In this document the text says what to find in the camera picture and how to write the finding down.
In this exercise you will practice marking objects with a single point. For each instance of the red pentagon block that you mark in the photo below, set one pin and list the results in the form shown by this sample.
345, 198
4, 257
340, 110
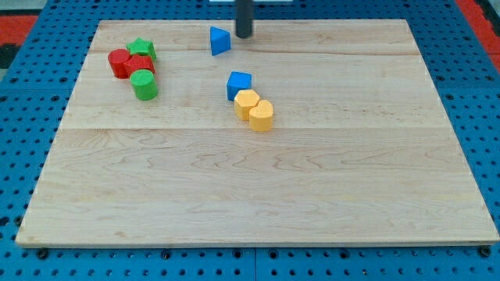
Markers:
138, 62

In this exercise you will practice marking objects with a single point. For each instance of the green cylinder block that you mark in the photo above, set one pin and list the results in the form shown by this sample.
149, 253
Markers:
144, 85

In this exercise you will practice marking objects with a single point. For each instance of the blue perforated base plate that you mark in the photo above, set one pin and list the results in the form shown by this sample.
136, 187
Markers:
37, 86

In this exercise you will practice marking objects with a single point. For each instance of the blue cube block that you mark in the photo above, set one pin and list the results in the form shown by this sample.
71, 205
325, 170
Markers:
238, 81

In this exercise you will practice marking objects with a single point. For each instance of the green star block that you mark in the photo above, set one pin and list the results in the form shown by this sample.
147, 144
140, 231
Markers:
141, 47

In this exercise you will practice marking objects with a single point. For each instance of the blue triangle block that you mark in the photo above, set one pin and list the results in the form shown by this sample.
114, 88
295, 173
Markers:
219, 40

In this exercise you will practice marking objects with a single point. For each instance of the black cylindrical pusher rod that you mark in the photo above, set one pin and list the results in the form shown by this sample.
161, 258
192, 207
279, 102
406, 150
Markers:
244, 18

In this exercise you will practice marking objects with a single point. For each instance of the red cylinder block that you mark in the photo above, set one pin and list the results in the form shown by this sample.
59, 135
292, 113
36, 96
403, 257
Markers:
116, 59

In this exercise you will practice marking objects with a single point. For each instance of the yellow hexagon block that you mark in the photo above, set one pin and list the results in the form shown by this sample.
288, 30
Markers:
244, 101

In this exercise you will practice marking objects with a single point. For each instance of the wooden board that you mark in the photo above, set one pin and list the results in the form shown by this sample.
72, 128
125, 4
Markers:
361, 152

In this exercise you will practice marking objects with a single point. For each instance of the yellow heart block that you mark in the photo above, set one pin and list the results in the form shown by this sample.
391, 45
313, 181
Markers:
261, 116

